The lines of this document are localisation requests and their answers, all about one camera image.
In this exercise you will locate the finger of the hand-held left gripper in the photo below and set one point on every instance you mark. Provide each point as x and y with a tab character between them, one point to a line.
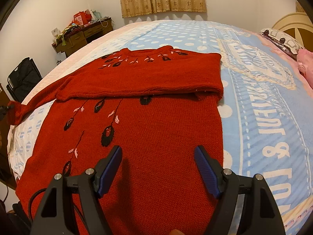
3	110

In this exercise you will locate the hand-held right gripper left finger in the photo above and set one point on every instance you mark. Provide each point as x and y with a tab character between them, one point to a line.
110	167

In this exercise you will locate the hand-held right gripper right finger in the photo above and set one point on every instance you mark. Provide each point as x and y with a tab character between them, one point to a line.
205	167

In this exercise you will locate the red knitted sweater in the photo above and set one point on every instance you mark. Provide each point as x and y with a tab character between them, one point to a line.
159	127

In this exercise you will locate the black folding chair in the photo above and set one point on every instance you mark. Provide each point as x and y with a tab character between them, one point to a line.
23	78

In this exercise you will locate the blue printed bed sheet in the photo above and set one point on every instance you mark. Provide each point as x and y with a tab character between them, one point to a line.
256	127

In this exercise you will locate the white small box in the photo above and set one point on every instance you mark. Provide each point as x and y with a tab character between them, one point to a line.
55	33

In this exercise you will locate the green striped cloth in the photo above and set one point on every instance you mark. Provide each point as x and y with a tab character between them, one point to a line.
67	30

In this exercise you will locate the wooden desk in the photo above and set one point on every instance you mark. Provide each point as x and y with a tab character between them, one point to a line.
80	36

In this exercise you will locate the red gift bag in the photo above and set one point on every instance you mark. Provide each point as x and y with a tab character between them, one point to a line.
82	18

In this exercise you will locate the pink pillow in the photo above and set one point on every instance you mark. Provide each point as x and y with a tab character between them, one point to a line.
305	63

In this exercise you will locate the white patterned pillow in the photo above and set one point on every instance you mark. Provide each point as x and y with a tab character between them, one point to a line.
276	35

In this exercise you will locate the cream round headboard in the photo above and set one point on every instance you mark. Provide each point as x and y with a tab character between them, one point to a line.
288	24

